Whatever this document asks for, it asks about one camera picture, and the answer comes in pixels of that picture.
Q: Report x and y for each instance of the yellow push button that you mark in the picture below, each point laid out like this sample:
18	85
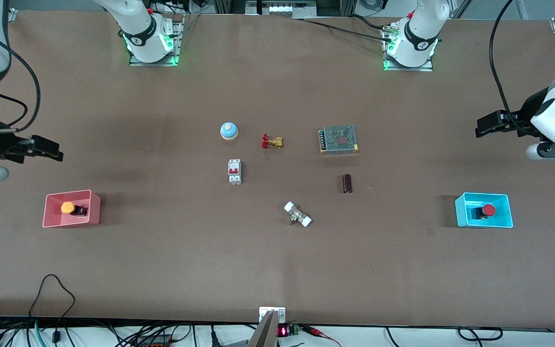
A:
68	207

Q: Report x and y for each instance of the red clip lead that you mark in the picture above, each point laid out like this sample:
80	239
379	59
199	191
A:
318	331

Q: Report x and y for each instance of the metal valve white ends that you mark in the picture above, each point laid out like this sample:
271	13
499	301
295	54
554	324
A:
297	214

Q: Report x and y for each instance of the metal mesh power supply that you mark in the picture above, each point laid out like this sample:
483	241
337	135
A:
339	140

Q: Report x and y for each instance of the cyan plastic box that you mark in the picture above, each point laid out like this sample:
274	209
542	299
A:
502	218

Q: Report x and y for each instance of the red push button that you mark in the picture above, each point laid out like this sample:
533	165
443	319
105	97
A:
488	210

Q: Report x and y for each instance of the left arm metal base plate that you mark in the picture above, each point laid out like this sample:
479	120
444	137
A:
429	66

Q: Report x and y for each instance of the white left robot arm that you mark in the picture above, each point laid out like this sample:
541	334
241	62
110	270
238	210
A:
417	33

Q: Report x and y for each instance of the blue call bell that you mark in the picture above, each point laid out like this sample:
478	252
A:
229	130

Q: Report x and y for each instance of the dark brown capacitor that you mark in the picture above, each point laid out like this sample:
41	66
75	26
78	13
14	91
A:
347	183

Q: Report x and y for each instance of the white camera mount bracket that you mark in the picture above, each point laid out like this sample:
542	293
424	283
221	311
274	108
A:
264	313

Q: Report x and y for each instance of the red LED display module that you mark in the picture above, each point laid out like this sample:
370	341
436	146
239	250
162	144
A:
283	331

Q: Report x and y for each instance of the pink plastic box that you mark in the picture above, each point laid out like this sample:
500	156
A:
53	220

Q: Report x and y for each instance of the grey metal mount bar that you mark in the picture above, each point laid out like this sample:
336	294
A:
265	335

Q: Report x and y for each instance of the white circuit breaker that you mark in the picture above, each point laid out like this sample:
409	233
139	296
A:
234	173

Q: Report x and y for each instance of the orange black device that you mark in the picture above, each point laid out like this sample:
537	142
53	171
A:
154	342

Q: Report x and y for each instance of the aluminium frame equipment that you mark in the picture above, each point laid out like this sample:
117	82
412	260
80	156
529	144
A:
280	8

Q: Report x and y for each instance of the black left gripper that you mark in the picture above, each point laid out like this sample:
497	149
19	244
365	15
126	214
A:
520	122

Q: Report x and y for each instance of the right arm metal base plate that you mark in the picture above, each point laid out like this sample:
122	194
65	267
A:
177	43

